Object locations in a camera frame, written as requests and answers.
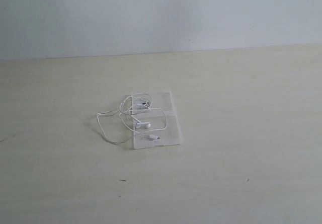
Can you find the clear open plastic case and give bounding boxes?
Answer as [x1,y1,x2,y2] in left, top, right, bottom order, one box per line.
[132,90,183,150]

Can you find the white wired earphones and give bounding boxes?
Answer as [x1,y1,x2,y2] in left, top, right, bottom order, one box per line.
[96,92,169,144]

